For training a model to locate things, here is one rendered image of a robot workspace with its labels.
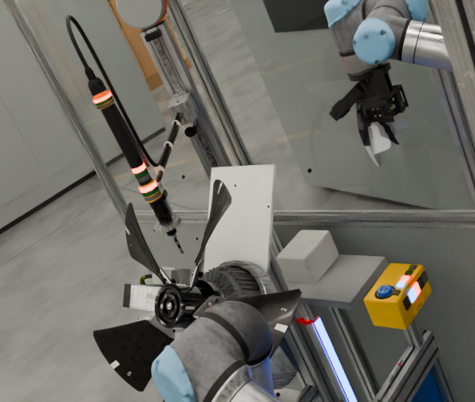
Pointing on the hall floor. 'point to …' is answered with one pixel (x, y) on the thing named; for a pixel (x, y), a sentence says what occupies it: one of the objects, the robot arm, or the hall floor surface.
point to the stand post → (302, 348)
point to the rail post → (443, 380)
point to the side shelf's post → (350, 337)
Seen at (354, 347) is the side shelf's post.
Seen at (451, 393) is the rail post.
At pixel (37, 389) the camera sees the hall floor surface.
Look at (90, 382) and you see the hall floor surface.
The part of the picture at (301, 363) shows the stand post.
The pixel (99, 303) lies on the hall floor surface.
